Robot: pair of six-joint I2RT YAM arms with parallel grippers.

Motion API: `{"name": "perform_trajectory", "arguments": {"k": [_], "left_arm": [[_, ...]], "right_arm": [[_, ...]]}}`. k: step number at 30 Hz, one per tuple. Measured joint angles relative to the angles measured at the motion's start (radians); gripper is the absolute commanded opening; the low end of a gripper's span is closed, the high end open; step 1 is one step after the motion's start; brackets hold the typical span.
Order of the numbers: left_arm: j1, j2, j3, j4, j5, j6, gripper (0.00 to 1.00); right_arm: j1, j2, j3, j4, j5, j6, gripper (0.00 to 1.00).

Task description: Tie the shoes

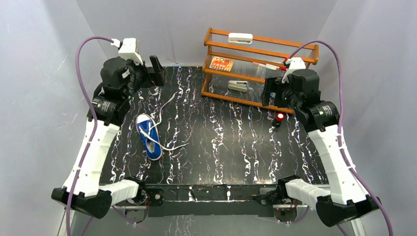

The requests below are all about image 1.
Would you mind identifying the white box top shelf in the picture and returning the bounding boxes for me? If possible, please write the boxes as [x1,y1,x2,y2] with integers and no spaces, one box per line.
[228,32,253,45]

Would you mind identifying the purple cable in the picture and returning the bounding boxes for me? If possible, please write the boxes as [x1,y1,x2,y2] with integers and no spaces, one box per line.
[65,36,138,236]
[288,40,394,236]

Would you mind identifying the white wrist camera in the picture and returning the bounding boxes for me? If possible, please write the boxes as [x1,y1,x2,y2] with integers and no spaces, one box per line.
[111,38,143,65]
[282,57,306,84]

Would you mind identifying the orange snack packet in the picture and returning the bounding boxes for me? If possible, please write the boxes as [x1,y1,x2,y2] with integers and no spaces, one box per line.
[209,56,234,72]

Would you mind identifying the red emergency button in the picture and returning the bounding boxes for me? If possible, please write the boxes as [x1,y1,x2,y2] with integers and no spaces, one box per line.
[272,113,285,128]

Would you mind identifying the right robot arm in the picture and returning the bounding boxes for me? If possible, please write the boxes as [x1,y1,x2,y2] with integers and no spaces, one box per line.
[262,69,380,227]

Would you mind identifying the wooden shelf rack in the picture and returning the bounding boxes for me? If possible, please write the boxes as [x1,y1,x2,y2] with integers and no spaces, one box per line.
[201,28,302,114]

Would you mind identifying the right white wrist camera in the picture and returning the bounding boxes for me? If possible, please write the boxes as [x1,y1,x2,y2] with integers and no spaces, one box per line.
[282,57,306,84]

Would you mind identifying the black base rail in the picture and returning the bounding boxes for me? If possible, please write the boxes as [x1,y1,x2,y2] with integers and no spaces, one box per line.
[114,182,310,225]

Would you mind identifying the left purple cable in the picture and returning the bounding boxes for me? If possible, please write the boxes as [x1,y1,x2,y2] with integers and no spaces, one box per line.
[65,36,138,236]

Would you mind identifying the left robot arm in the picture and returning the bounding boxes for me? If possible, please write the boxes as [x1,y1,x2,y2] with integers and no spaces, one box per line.
[51,56,166,219]

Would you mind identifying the blue canvas sneaker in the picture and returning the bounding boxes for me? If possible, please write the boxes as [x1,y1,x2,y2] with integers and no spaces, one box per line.
[136,114,163,161]

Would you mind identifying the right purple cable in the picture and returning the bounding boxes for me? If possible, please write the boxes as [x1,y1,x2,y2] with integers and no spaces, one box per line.
[288,40,394,236]

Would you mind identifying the grey stapler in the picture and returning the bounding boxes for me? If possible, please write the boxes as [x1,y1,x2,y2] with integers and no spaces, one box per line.
[228,81,249,92]

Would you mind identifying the white shoelace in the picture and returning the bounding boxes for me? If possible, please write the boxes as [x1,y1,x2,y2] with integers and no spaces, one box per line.
[145,92,187,155]

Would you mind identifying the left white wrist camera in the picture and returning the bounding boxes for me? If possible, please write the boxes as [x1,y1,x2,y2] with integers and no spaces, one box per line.
[111,38,143,65]

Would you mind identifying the red white marker pen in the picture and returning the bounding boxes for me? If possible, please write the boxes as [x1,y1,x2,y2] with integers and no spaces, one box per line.
[252,62,287,71]

